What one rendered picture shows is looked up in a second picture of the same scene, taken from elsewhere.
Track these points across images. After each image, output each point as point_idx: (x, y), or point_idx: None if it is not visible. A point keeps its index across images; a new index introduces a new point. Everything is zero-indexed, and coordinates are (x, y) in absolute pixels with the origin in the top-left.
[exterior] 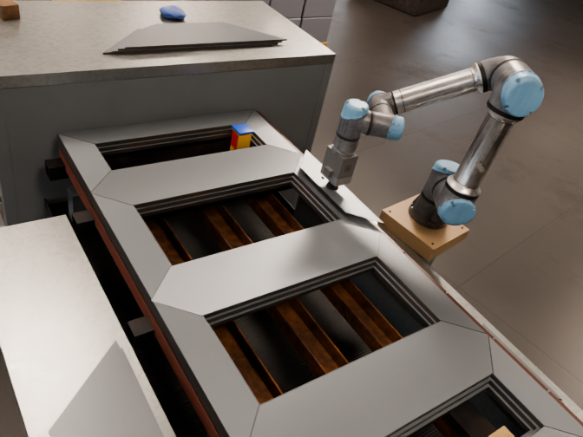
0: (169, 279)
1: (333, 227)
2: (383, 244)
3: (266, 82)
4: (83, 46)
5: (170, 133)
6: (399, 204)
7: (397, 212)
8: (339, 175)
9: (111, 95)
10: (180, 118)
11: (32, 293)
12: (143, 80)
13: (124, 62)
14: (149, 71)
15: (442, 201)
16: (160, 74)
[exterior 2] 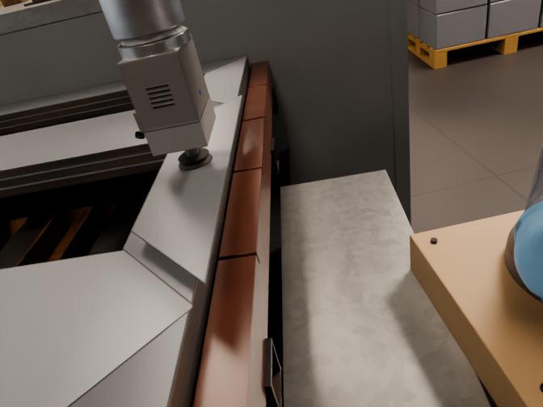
0: None
1: (68, 274)
2: (129, 377)
3: (264, 5)
4: (23, 6)
5: (80, 98)
6: (486, 221)
7: (460, 247)
8: (143, 120)
9: (19, 56)
10: (123, 81)
11: None
12: (51, 27)
13: (27, 7)
14: (52, 12)
15: (528, 205)
16: (69, 14)
